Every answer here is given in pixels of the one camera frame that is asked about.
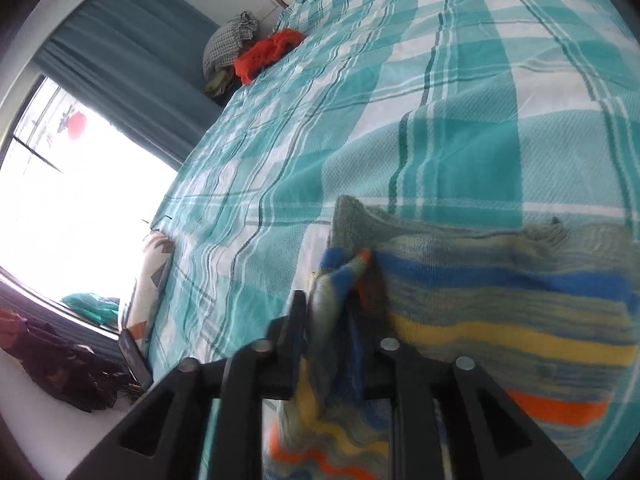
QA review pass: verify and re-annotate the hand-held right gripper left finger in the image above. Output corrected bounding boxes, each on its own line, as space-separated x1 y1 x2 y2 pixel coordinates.
70 290 308 480

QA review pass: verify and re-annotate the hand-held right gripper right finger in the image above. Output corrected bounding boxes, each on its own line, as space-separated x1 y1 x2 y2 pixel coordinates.
350 280 586 480

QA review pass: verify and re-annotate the striped knitted sweater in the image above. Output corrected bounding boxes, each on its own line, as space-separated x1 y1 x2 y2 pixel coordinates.
262 195 640 480

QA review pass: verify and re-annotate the patterned cushion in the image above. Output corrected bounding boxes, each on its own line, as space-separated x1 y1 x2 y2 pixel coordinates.
120 230 173 361

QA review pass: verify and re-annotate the dark flat device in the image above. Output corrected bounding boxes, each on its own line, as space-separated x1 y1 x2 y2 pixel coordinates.
117 332 153 391

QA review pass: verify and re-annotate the teal cloth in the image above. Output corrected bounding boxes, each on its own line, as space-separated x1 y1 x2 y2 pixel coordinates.
61 291 121 326

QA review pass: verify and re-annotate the teal plaid blanket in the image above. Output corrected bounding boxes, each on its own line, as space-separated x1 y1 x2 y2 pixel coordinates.
147 0 640 480

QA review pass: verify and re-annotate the dark maroon cloth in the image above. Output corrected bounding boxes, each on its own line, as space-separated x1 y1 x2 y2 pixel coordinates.
0 307 131 413

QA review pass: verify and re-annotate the window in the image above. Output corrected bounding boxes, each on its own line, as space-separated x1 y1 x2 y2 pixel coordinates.
0 75 178 331

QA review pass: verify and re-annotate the olive cloth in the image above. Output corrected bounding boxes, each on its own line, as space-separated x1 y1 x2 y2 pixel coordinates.
204 67 236 98

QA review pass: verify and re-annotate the red cloth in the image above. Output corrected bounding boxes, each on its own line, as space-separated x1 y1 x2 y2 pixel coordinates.
234 30 306 86

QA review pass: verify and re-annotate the checkered cloth bundle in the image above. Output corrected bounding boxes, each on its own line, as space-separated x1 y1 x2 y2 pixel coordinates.
202 11 260 81

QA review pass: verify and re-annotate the blue curtain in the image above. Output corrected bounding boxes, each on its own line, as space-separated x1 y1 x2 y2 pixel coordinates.
32 0 236 171

